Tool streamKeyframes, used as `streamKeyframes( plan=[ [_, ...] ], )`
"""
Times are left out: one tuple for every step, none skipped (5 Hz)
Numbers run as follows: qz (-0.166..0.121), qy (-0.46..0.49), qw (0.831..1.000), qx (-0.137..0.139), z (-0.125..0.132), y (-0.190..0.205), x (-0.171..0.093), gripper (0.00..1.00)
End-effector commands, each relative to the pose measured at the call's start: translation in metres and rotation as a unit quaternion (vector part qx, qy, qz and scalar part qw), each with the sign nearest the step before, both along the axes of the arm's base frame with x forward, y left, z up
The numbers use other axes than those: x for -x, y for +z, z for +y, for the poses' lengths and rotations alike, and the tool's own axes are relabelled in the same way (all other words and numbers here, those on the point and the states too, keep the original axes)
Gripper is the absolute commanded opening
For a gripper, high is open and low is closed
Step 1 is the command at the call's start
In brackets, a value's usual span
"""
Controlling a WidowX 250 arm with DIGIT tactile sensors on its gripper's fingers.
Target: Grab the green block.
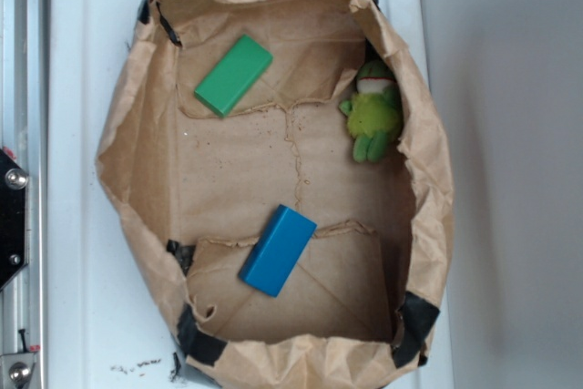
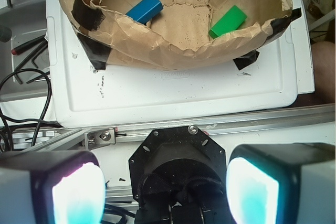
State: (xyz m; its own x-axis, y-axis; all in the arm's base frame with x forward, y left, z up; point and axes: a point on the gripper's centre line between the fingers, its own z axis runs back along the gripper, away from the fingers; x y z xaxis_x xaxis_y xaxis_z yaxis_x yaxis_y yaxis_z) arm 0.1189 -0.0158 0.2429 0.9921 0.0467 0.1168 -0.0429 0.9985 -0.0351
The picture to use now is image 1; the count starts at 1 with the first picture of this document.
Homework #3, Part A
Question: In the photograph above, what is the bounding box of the green rectangular block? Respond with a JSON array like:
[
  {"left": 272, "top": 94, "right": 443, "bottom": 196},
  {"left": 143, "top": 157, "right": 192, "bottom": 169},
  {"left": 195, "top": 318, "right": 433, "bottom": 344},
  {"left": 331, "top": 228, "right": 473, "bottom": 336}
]
[{"left": 194, "top": 35, "right": 273, "bottom": 118}]

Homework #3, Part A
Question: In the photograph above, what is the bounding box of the blue rectangular block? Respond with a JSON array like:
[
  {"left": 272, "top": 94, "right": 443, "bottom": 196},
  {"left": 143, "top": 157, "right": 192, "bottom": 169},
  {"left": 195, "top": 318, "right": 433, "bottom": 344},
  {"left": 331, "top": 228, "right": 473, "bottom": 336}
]
[{"left": 239, "top": 205, "right": 317, "bottom": 297}]

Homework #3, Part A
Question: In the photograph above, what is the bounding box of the brown paper bag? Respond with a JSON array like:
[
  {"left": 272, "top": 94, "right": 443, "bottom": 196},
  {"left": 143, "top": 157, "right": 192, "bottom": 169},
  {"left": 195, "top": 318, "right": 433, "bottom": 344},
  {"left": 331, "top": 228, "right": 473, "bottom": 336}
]
[{"left": 97, "top": 0, "right": 454, "bottom": 388}]

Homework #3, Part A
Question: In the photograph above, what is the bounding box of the green plush frog toy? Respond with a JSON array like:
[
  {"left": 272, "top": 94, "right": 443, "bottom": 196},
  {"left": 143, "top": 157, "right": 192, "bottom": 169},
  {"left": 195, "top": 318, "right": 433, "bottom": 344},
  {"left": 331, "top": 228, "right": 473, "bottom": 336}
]
[{"left": 339, "top": 59, "right": 404, "bottom": 163}]

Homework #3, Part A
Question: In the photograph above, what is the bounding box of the white plastic tray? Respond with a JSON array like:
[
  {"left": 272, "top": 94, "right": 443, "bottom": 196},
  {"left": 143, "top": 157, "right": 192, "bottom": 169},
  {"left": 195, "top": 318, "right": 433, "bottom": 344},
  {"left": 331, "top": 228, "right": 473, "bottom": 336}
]
[{"left": 46, "top": 0, "right": 456, "bottom": 389}]

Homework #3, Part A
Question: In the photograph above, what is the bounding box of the black metal bracket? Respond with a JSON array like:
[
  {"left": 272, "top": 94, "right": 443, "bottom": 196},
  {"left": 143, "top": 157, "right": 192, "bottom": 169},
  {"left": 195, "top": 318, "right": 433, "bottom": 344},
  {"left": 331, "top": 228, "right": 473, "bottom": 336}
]
[{"left": 1, "top": 148, "right": 29, "bottom": 292}]

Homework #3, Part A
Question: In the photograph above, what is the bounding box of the metal frame rail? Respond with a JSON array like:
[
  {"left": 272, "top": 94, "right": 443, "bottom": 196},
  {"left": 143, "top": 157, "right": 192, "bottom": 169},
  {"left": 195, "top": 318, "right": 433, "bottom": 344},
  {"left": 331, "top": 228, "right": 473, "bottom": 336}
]
[{"left": 1, "top": 0, "right": 50, "bottom": 388}]

